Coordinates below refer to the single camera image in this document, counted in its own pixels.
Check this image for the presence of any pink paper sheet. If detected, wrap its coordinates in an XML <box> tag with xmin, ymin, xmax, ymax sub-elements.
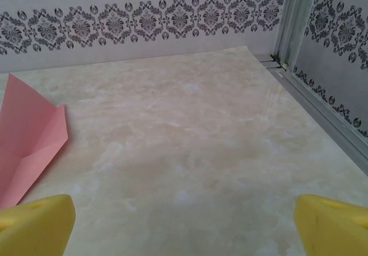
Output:
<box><xmin>0</xmin><ymin>72</ymin><xmax>69</xmax><ymax>211</ymax></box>

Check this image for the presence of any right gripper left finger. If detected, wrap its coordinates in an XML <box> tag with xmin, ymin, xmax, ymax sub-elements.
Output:
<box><xmin>0</xmin><ymin>194</ymin><xmax>77</xmax><ymax>256</ymax></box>

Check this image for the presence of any aluminium side rail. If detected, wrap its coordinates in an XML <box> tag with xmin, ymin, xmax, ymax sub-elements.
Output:
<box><xmin>260</xmin><ymin>59</ymin><xmax>368</xmax><ymax>179</ymax></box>

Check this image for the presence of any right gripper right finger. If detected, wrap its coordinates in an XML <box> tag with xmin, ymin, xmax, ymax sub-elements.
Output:
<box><xmin>294</xmin><ymin>194</ymin><xmax>368</xmax><ymax>256</ymax></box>

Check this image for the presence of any aluminium frame post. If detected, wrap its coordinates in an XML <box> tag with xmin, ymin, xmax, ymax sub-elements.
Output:
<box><xmin>271</xmin><ymin>0</ymin><xmax>321</xmax><ymax>72</ymax></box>

